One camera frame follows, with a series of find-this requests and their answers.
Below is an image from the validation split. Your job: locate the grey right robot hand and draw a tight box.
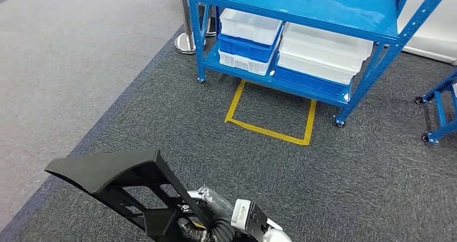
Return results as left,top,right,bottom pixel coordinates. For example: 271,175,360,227
177,186,236,242

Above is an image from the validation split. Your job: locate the black plastic plate frame part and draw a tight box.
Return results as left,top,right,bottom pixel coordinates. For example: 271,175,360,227
44,148,216,242

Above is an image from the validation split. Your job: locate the blue metal shelf rack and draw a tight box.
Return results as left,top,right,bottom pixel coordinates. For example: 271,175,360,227
186,0,457,128

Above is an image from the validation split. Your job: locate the yellow floor tape square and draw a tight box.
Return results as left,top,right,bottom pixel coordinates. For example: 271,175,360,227
224,79,318,147

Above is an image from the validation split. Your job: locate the small white plastic bin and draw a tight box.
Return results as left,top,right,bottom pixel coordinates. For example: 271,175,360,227
218,49,274,76
219,8,283,46

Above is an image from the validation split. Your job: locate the large blue plastic bin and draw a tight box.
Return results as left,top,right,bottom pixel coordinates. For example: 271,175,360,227
273,65,352,98

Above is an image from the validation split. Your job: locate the large white plastic bin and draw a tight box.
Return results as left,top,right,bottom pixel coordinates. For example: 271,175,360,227
280,22,374,70
278,51,361,86

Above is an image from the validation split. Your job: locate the blue metal rack on casters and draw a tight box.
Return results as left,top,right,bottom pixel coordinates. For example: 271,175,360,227
414,68,457,144

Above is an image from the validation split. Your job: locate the white car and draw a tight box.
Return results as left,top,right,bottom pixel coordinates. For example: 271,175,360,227
317,0,457,66

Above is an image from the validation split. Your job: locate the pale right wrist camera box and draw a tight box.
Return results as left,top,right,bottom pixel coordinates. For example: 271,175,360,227
231,198,268,240

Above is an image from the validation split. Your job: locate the chrome stanchion post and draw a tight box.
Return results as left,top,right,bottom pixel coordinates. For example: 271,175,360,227
205,4,219,38
174,0,207,54

